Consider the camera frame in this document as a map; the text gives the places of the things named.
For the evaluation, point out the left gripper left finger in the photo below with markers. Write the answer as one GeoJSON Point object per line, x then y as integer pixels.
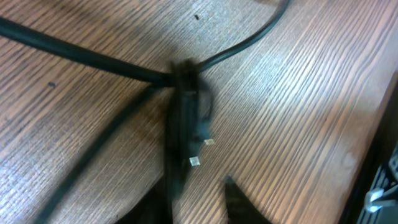
{"type": "Point", "coordinates": [153, 208]}

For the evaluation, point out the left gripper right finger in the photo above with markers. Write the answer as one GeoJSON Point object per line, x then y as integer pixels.
{"type": "Point", "coordinates": [240, 210]}

